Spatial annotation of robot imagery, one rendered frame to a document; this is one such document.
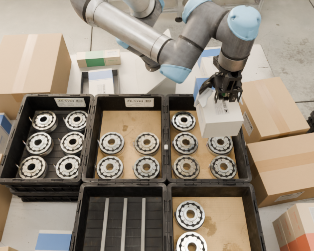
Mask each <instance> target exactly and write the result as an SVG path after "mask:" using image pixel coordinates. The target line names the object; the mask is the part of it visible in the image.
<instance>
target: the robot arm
mask: <svg viewBox="0 0 314 251"><path fill-rule="evenodd" d="M122 1H123V2H124V3H126V4H127V5H128V6H129V9H130V12H131V13H130V14H128V13H126V12H124V11H123V10H121V9H119V8H117V7H116V6H114V5H112V4H110V3H109V1H108V0H70V2H71V5H72V7H73V9H74V10H75V12H76V13H77V15H78V16H79V17H80V18H81V19H82V20H83V21H84V22H86V23H87V24H89V25H90V26H92V27H97V26H98V27H100V28H102V29H103V30H105V31H106V32H108V33H110V34H111V35H113V36H115V37H116V42H117V43H118V44H119V45H120V46H122V47H123V48H124V49H127V50H128V51H130V52H132V53H134V54H136V55H137V56H139V57H140V58H141V59H142V60H143V61H144V62H145V64H146V65H147V66H149V67H151V68H155V67H157V66H158V65H159V64H160V65H161V66H160V70H159V72H160V73H161V74H163V75H164V76H166V77H167V78H169V79H171V80H172V81H174V82H176V83H178V84H182V83H183V82H184V81H185V79H186V78H187V77H188V75H189V74H190V72H191V71H192V69H193V67H194V65H195V64H196V62H197V61H198V59H199V57H200V56H201V54H202V52H203V51H204V49H205V48H206V46H207V44H208V43H209V41H210V39H211V38H214V39H216V40H219V41H221V42H222V46H221V49H220V53H219V55H217V56H214V57H213V64H214V66H215V67H216V68H217V69H218V70H219V72H215V74H213V75H212V76H211V77H210V78H209V79H207V80H206V81H204V82H203V84H202V85H201V87H200V89H199V92H198V94H197V97H196V100H195V105H196V106H197V105H198V104H199V103H200V104H201V106H202V107H203V108H204V107H205V106H206V105H207V100H208V98H209V97H210V96H211V95H212V92H213V90H212V87H214V88H215V91H216V92H215V96H214V100H215V103H217V100H218V99H219V100H224V101H228V100H229V102H235V101H236V99H237V102H241V104H242V105H243V102H242V92H243V89H242V82H241V80H242V74H241V73H242V71H243V69H244V67H245V66H246V63H247V60H248V57H249V56H250V55H251V53H250V52H251V49H252V47H253V44H254V41H255V39H256V37H257V35H258V32H259V27H260V23H261V15H260V13H259V12H258V11H257V10H256V9H255V8H253V7H251V6H248V7H246V6H244V5H240V6H236V7H234V8H233V9H232V10H228V9H226V8H224V7H222V6H220V5H217V4H215V3H213V1H211V0H189V1H188V2H187V3H186V5H185V7H184V11H183V13H182V20H183V22H184V23H185V24H186V25H185V27H184V28H183V30H182V32H181V33H180V35H179V37H178V39H177V40H176V41H175V40H174V39H171V38H170V37H168V36H166V35H165V34H163V33H161V32H159V31H158V30H156V29H154V28H153V26H154V24H155V23H156V21H157V19H158V17H159V15H160V14H161V13H162V11H163V8H164V1H163V0H122ZM216 96H217V98H216Z"/></svg>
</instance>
